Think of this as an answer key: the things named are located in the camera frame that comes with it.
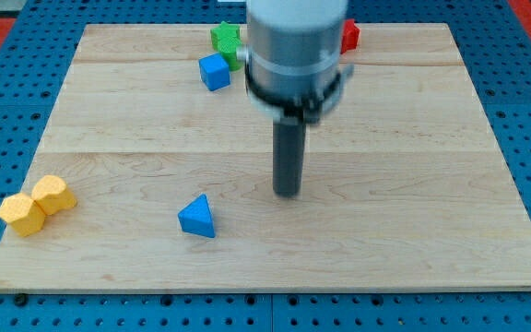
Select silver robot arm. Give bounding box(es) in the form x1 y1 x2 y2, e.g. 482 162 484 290
238 0 353 125

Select blue triangle block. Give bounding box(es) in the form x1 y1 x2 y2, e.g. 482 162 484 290
178 194 216 238

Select blue cube block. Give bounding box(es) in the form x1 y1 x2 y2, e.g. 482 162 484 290
198 53 230 91

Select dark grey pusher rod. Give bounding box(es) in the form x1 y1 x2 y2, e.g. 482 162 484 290
273 123 306 197

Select green cylinder block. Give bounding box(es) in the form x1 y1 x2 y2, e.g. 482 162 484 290
217 37 243 71

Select wooden board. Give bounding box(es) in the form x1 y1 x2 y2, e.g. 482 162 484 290
0 23 531 294

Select green star block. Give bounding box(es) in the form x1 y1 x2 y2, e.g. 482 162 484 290
210 21 241 51

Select red block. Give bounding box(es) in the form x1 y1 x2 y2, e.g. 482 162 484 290
340 18 360 53

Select yellow heart block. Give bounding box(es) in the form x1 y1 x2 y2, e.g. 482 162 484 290
30 175 77 215

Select yellow hexagon block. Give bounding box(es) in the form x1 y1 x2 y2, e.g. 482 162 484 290
0 193 46 237

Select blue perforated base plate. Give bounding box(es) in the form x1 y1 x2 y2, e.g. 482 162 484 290
0 0 531 331

